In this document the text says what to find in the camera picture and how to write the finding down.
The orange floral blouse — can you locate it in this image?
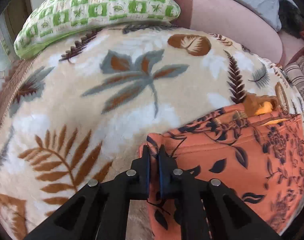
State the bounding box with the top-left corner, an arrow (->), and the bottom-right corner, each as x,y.
145,96 -> 304,239

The leaf pattern fleece blanket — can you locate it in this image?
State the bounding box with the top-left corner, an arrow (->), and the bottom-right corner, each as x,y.
0,25 -> 304,239

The brown fringed bedspread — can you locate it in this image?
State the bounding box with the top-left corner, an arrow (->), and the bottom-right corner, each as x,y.
0,60 -> 31,125

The striped beige quilt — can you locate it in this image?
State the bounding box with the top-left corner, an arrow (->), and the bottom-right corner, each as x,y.
284,55 -> 304,101

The stained glass window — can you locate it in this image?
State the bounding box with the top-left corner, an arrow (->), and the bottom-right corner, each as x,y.
0,13 -> 18,94

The black furry garment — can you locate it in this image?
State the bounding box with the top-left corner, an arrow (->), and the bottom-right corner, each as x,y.
278,0 -> 304,38

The green white patterned pillow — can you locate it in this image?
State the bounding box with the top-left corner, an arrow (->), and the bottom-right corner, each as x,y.
14,0 -> 181,60

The pink quilted bolster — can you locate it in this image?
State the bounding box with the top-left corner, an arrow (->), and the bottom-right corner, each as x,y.
173,0 -> 285,65

